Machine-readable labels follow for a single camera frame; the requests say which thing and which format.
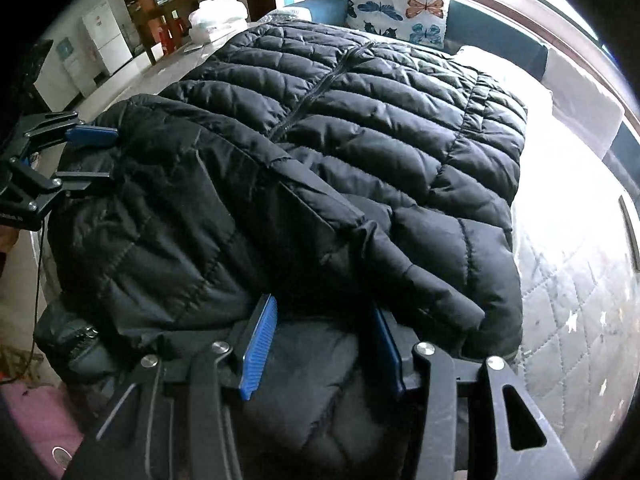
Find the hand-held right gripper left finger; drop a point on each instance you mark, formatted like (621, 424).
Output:
(260, 345)

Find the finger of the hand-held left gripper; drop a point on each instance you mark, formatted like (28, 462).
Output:
(92, 136)
(80, 182)

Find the black puffer jacket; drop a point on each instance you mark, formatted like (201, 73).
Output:
(300, 160)

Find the white cushion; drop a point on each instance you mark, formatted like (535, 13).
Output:
(565, 90)

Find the dark flat stick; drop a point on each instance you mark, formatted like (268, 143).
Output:
(631, 232)

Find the grey star-print quilted mattress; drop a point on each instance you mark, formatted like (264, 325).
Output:
(575, 310)

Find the pink cloth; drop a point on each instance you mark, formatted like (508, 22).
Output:
(35, 415)

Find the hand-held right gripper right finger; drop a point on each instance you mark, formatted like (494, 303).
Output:
(391, 355)

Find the white plastic bag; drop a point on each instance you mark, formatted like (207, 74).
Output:
(217, 17)

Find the red plastic stool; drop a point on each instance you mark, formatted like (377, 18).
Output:
(167, 37)

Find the butterfly print pillow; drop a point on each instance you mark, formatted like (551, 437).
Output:
(400, 7)

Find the white refrigerator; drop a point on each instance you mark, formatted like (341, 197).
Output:
(107, 37)

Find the person's left forearm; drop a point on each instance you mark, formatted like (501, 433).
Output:
(6, 241)

